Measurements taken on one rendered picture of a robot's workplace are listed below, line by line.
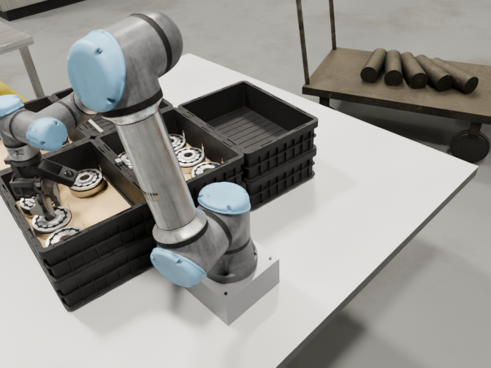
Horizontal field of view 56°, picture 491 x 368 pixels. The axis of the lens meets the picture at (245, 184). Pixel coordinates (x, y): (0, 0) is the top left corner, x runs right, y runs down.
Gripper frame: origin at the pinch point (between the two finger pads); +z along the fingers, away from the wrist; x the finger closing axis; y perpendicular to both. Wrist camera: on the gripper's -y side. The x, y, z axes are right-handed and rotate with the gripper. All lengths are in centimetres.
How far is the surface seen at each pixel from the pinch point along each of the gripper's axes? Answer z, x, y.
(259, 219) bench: 15, -11, -56
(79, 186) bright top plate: -0.9, -10.7, -3.3
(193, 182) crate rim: -7.5, -2.4, -38.8
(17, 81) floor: 86, -275, 154
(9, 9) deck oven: 72, -439, 223
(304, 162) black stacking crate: 7, -30, -72
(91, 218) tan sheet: 2.0, 0.5, -9.3
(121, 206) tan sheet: 2.0, -4.5, -16.7
